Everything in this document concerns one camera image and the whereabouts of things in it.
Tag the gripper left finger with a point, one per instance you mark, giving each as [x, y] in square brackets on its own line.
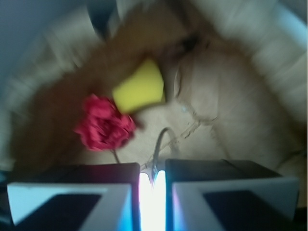
[77, 198]

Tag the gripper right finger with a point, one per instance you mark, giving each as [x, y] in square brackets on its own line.
[228, 195]

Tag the red crumpled paper ball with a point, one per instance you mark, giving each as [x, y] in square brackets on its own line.
[103, 127]

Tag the yellow sponge piece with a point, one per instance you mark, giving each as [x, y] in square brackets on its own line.
[144, 88]

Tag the brown paper bag tray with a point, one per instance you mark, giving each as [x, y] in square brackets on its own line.
[236, 87]

